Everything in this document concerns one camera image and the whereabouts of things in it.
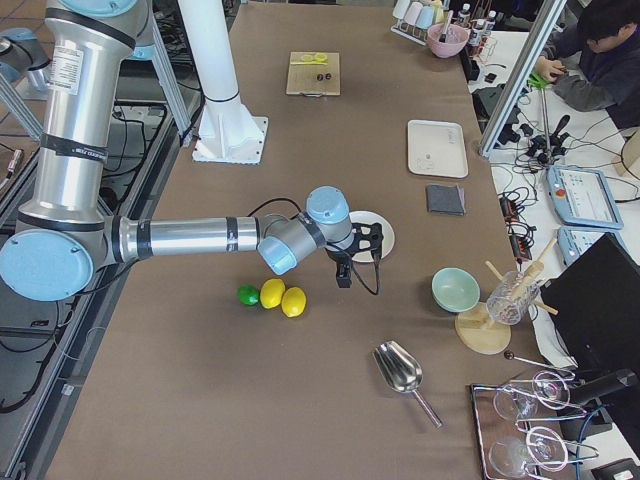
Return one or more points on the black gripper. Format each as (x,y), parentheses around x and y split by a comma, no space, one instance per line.
(338,258)

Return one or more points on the cream round plate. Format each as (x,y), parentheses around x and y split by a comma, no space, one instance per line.
(388,240)

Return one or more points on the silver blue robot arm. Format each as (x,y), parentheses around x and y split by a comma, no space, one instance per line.
(64,235)

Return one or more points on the cream rabbit tray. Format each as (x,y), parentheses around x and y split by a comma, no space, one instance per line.
(436,148)

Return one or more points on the wine glass rack tray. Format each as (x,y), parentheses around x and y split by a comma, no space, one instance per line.
(517,426)

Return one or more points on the whole yellow lemon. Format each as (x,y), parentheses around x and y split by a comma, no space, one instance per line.
(272,292)
(293,303)

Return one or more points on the green lime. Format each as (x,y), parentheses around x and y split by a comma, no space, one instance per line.
(248,295)

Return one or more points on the metal scoop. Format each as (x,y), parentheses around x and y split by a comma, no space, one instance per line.
(403,373)

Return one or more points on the grey folded cloth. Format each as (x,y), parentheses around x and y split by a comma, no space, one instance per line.
(448,200)

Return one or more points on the crystal glass tumbler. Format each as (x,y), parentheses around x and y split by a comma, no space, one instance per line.
(512,298)

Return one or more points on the bamboo cutting board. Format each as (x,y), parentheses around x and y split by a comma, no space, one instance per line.
(301,80)

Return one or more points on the blue teach pendant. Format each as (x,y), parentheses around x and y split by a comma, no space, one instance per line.
(574,241)
(582,197)

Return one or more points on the black metal muddler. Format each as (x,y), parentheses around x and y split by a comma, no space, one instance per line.
(445,26)

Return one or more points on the pink bowl with ice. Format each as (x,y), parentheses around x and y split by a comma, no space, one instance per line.
(456,39)

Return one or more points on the white cup rack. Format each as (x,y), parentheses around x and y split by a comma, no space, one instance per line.
(413,18)

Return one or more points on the seated person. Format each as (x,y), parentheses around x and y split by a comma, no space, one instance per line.
(594,64)

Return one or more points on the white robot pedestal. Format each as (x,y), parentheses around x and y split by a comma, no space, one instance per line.
(228,132)

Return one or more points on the aluminium frame post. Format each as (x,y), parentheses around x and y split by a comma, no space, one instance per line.
(536,39)

